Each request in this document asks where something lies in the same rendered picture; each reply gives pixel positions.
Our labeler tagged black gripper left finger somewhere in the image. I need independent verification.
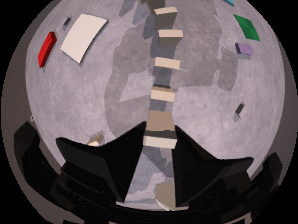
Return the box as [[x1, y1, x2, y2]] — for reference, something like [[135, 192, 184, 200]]
[[56, 121, 146, 204]]

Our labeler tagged green flat tile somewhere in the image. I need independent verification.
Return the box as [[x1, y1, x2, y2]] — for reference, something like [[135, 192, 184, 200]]
[[234, 15, 261, 41]]

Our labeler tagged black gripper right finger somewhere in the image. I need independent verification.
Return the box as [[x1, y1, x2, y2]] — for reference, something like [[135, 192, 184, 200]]
[[170, 125, 254, 208]]

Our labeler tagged purple rectangular block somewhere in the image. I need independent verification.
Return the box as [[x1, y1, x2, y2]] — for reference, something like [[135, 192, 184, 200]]
[[234, 43, 254, 56]]

